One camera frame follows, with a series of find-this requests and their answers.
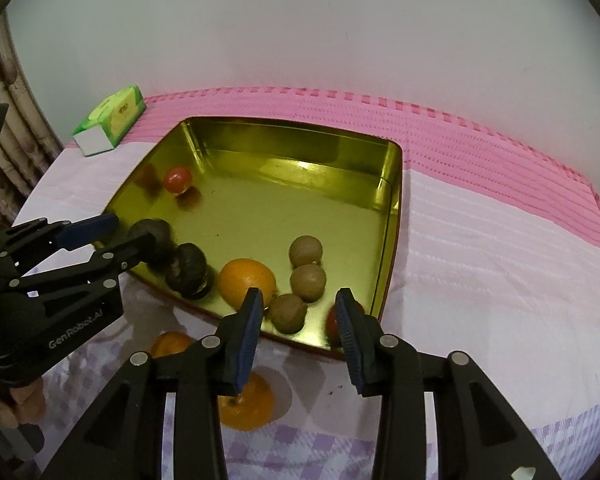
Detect beige patterned curtain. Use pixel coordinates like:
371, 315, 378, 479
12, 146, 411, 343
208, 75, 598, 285
0, 15, 63, 231

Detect purple checked white cloth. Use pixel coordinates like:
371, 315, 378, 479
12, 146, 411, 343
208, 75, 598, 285
12, 135, 600, 480

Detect dark red tin box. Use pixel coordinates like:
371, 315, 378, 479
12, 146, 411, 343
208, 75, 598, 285
94, 116, 405, 361

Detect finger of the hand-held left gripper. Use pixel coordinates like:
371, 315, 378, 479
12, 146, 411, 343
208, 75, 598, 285
0, 212, 121, 263
10, 232, 157, 306

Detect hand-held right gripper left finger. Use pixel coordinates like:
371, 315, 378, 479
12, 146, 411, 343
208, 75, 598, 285
40, 287, 265, 480

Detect person's left hand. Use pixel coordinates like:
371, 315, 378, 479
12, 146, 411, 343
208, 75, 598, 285
0, 375, 48, 428

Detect green tissue pack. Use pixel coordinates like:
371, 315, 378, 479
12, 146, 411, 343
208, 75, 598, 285
72, 85, 147, 157

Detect large oval orange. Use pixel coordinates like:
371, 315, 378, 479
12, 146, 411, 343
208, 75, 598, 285
217, 258, 277, 313

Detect orange with stem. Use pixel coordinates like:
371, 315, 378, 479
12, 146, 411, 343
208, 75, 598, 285
217, 371, 276, 432

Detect dark wrinkled passion fruit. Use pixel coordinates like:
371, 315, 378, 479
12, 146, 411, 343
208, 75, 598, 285
166, 243, 212, 301
128, 218, 173, 266

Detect red tomato with green calyx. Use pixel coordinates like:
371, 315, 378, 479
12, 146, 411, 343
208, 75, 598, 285
163, 167, 193, 195

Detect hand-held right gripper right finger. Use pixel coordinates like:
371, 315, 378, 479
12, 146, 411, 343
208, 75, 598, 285
334, 288, 563, 480

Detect orange with dark scar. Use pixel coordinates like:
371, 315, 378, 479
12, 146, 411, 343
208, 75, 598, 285
150, 331, 196, 359

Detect small brown round fruit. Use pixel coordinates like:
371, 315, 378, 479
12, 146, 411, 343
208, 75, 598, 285
269, 293, 308, 334
290, 263, 327, 304
289, 235, 324, 267

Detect pink ribbed blanket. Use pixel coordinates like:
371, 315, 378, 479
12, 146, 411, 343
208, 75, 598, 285
62, 85, 600, 251

